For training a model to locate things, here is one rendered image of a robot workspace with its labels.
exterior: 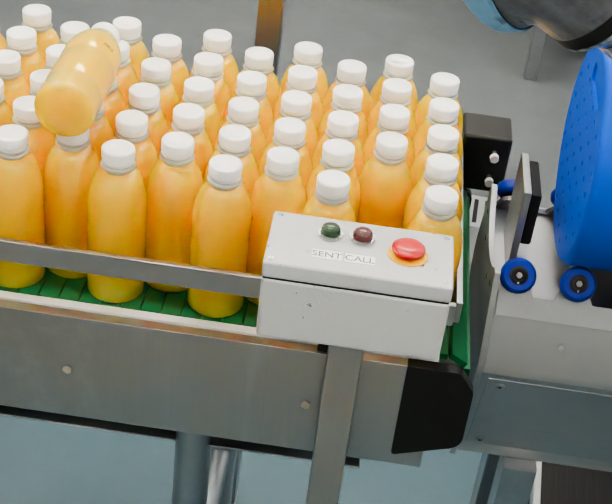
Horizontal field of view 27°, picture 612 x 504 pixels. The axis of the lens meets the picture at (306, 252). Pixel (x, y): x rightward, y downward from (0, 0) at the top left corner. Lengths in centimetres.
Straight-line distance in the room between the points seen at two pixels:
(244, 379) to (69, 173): 33
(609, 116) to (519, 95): 268
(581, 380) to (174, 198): 57
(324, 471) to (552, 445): 40
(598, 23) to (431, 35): 349
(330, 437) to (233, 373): 15
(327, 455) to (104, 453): 119
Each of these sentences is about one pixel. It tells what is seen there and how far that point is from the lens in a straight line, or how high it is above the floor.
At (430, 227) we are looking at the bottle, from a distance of 145.
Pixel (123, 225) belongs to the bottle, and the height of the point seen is 102.
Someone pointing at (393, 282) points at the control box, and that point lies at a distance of 130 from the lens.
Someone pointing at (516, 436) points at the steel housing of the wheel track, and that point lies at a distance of 178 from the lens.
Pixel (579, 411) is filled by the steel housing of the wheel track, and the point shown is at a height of 77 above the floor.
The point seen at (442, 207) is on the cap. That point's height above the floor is 110.
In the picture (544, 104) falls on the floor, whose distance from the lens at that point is 414.
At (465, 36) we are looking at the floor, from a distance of 450.
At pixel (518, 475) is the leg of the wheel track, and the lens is 182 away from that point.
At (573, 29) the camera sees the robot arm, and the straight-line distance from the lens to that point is 100.
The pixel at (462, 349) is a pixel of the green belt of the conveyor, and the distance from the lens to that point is 156.
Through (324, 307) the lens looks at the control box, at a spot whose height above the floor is 105.
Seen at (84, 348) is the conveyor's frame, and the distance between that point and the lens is 157.
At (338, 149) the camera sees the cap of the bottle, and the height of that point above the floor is 110.
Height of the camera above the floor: 186
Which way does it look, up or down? 35 degrees down
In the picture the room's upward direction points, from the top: 7 degrees clockwise
